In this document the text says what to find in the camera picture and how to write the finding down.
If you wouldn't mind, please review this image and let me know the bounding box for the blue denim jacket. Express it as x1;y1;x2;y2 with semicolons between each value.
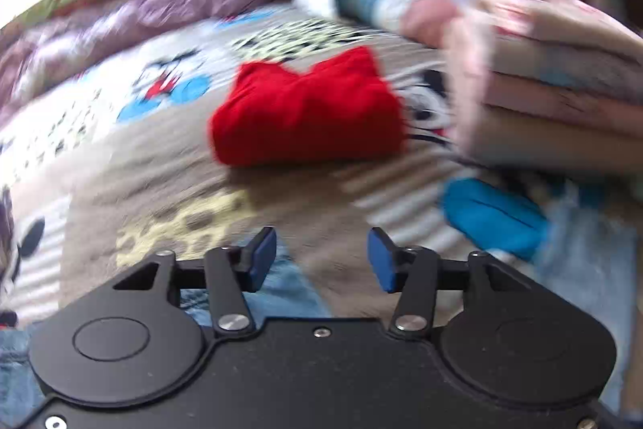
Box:
1;179;639;427

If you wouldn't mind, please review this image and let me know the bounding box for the Mickey Mouse bed blanket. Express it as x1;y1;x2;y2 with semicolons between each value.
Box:
1;4;476;326

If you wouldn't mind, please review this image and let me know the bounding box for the beige folded garment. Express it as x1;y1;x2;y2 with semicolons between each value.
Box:
451;103;642;177

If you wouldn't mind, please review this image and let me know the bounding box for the red knit sweater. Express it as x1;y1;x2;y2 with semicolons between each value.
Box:
208;46;405;168

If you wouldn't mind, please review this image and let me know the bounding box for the pink folded garment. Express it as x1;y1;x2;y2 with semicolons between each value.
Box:
449;73;642;138

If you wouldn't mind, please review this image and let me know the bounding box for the cream top folded garment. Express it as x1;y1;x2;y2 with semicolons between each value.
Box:
455;0;642;63

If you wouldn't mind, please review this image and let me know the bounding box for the purple crumpled duvet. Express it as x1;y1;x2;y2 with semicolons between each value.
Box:
1;0;268;122

